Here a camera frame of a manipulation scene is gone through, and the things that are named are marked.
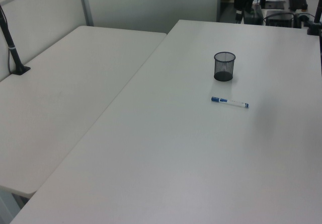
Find blue and white marker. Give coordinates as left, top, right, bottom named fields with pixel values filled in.
left=211, top=96, right=250, bottom=109

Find black control box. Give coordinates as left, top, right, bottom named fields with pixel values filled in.
left=265, top=10, right=303, bottom=29

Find black keyboard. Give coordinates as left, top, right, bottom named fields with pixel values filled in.
left=287, top=0, right=308, bottom=12

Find black mesh pen cup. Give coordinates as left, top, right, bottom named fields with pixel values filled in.
left=213, top=52, right=236, bottom=82

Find white folding side table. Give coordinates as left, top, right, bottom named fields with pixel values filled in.
left=0, top=25, right=168, bottom=224

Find grey aluminium partition post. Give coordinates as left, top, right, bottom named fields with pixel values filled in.
left=77, top=0, right=95, bottom=27

